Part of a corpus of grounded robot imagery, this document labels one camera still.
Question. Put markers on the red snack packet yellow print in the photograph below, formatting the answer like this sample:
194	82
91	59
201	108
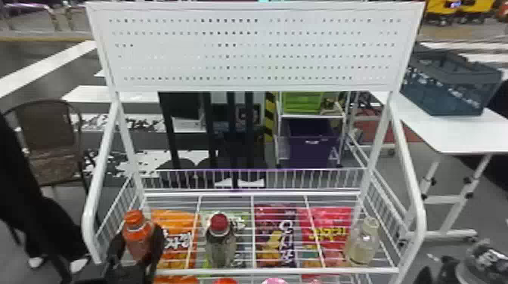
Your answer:
325	234

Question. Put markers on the green bottle red cap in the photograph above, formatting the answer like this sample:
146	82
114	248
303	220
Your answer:
220	246

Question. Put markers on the purple crate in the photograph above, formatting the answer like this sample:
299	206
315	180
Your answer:
311	142

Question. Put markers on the small white shelf trolley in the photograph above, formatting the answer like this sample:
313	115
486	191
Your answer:
280	119

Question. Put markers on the green basket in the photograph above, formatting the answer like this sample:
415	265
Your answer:
302	102

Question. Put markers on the yellow black striped post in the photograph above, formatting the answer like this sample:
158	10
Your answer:
270	115

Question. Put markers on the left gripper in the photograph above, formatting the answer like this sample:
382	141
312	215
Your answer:
129	276

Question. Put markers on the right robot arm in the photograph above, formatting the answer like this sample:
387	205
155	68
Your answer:
446	271

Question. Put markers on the dark red snack packet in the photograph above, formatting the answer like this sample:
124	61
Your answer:
274	234

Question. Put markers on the clear bottle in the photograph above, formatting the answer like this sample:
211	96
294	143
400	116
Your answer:
362	246

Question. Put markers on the orange snack packet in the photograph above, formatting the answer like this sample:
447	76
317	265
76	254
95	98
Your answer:
176	234
174	280

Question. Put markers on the brown chair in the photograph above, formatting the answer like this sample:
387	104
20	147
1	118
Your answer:
49	142

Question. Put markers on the red capped bottle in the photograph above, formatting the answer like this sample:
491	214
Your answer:
225	281

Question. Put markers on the blue basket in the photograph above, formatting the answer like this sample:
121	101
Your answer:
448	85

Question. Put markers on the green snack packet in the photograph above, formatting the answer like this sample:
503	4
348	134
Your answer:
239	219

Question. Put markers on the orange bottle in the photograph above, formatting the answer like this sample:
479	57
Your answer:
137	238

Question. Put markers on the white side table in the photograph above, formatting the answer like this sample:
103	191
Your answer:
448	133

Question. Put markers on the pink capped bottle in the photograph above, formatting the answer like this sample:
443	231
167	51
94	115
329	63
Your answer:
274	281

